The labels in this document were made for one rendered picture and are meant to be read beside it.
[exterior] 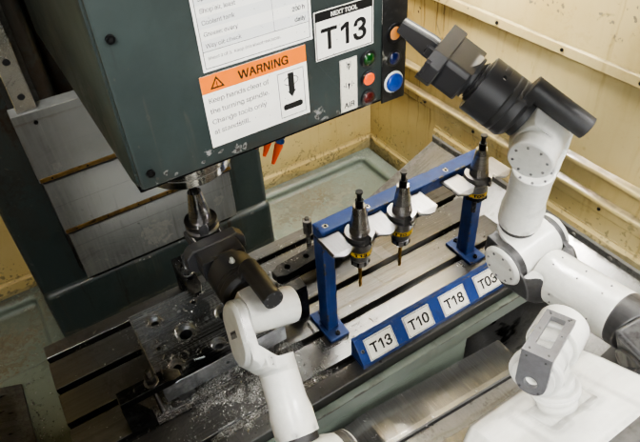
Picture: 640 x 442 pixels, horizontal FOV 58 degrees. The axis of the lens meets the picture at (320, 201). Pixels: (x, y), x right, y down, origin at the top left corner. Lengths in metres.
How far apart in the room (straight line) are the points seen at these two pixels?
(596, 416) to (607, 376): 0.08
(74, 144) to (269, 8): 0.81
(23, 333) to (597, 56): 1.84
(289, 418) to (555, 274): 0.49
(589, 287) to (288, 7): 0.62
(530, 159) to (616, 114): 0.76
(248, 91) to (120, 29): 0.19
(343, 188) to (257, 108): 1.55
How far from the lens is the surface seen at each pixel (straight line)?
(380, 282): 1.54
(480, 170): 1.34
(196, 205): 1.09
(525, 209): 0.98
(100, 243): 1.65
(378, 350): 1.37
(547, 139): 0.85
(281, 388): 0.97
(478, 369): 1.60
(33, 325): 2.13
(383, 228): 1.21
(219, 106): 0.78
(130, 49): 0.71
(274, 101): 0.82
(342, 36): 0.84
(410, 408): 1.48
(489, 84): 0.85
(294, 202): 2.28
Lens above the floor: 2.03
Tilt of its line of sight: 40 degrees down
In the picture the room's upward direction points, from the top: 4 degrees counter-clockwise
